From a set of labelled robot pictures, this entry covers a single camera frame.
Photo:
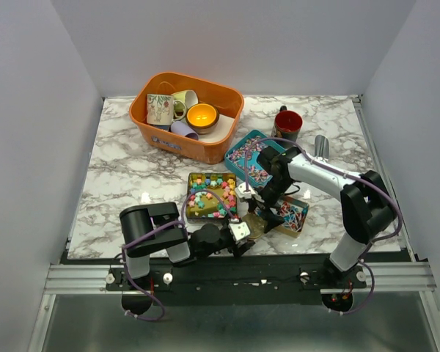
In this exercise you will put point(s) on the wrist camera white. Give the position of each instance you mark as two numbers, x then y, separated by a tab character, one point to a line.
239	230
245	192

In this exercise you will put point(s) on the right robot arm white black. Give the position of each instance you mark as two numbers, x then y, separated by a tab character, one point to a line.
367	209

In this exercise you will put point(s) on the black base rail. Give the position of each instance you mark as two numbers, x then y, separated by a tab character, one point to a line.
250	280

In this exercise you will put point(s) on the lavender cup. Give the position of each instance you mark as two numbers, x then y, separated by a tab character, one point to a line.
182	129

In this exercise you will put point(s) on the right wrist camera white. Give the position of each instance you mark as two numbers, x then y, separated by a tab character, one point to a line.
245	192

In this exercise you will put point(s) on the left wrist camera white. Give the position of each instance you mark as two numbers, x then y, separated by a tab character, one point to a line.
239	230

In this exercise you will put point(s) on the orange plastic bin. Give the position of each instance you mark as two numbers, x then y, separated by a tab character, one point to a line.
228	101

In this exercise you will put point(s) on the right aluminium frame rail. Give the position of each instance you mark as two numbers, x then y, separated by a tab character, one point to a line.
403	277

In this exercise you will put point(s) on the aluminium frame rail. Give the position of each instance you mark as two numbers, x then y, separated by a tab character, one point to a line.
76	279
403	277

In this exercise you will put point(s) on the gold tin round lollipops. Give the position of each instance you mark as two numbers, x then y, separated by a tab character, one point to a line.
294	212

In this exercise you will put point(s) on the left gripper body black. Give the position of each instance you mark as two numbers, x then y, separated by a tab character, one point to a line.
237	251

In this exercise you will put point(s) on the metal scoop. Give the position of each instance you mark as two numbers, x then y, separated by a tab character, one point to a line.
322	147

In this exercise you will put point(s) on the gold round lid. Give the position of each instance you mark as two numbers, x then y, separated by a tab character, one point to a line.
255	224

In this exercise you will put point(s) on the illustrated white mug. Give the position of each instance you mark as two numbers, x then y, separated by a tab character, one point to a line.
160	109

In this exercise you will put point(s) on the teal tin swirl lollipops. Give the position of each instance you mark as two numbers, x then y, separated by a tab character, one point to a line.
234	158

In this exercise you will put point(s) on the black red skull mug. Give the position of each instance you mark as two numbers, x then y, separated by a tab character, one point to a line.
287	124

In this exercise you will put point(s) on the yellow inside dark cup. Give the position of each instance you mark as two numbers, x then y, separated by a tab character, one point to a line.
202	118

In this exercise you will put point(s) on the gold tin star candies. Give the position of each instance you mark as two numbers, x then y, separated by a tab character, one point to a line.
211	196

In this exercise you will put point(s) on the pale green mug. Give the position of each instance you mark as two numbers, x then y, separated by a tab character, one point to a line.
183	101

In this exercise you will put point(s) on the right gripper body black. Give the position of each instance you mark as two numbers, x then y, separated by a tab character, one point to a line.
269	194

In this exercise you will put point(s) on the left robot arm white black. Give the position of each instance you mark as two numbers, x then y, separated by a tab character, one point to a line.
147	229

